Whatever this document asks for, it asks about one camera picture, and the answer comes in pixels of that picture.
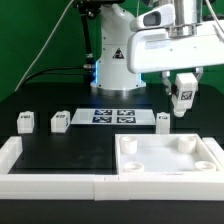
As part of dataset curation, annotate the white square tabletop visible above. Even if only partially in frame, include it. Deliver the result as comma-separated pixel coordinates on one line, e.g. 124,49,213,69
115,134,224,175

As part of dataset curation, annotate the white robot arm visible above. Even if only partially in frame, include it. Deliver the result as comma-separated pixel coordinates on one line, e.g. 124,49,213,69
73,0,224,95

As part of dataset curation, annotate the white cable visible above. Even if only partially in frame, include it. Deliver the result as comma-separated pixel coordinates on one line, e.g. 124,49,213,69
14,0,76,93

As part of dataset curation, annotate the black cable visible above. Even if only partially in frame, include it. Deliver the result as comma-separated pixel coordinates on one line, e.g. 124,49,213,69
23,67,96,86

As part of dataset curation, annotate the white U-shaped obstacle fence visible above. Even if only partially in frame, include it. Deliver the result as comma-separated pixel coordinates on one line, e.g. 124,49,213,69
0,137,224,201

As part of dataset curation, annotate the white marker sheet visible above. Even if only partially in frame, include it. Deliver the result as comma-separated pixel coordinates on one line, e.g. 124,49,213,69
71,108,155,125

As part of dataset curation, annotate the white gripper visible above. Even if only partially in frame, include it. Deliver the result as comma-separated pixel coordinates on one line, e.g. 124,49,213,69
127,24,224,96

